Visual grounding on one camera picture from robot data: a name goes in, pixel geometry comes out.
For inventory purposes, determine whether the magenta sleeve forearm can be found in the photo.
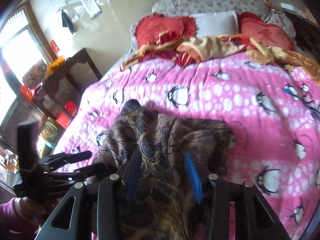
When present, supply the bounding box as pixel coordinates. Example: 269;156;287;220
1;197;40;239

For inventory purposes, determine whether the red gift bag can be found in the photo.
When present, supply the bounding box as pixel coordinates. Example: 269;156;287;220
65;100;78;117
56;112;72;129

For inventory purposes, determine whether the red heart cushion left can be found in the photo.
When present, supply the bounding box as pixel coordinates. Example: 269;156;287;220
134;13;196;48

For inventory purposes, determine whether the red gift bag upper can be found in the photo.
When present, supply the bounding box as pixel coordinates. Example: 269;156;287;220
65;100;78;117

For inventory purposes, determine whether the framed picture on table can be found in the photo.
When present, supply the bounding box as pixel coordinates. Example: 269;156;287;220
22;59;47;89

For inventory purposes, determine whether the dark floral patterned garment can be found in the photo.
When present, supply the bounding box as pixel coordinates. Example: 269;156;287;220
93;100;234;239

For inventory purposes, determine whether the red heart cushion right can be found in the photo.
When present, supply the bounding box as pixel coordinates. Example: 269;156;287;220
237;12;294;51

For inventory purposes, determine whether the white wall calendar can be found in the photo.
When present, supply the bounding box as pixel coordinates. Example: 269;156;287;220
80;0;102;20

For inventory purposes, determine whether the person's left hand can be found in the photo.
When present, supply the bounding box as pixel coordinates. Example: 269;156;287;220
16;197;49;219

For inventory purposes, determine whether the orange plastic basket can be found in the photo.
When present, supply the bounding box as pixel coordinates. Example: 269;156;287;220
46;56;66;75

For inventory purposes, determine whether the red tan striped blanket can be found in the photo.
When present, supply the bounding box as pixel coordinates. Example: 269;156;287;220
120;30;319;85

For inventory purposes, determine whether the dark wooden cabinet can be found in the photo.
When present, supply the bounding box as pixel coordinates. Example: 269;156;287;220
1;95;47;150

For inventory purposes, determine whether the white pillow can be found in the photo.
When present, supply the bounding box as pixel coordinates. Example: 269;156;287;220
191;10;239;38

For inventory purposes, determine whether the colourful printed bag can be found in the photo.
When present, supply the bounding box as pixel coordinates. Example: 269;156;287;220
36;117;59;152

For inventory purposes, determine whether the dark cloth hanging on wall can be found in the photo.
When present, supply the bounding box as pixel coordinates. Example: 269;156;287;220
61;10;74;34

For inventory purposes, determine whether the red paper wall sign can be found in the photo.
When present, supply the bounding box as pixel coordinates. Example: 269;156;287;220
50;40;60;54

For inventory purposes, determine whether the dark wooden side table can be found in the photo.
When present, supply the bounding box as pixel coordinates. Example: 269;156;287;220
35;48;102;119

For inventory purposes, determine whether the red gift bag lower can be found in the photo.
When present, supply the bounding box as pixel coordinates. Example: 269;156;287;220
56;112;72;129

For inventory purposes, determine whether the red box on table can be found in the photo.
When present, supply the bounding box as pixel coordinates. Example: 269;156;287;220
21;85;34;101

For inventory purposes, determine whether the pink penguin bedspread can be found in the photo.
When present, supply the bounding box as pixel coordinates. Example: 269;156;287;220
54;53;319;239

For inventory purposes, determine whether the red heart cushion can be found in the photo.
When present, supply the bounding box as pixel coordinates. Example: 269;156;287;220
134;13;196;48
237;12;294;51

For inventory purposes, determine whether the floral white bed sheet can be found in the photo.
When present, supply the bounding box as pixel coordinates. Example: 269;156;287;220
130;0;297;53

